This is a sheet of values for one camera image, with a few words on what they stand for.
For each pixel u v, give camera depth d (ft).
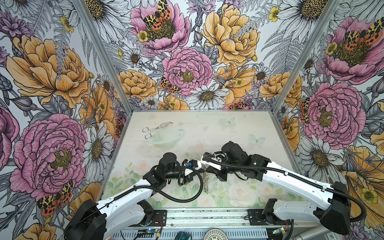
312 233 2.24
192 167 1.99
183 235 2.06
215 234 2.25
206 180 2.86
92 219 1.33
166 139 3.46
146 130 3.57
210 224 2.42
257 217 2.44
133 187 1.72
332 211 1.27
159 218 2.41
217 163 1.49
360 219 1.39
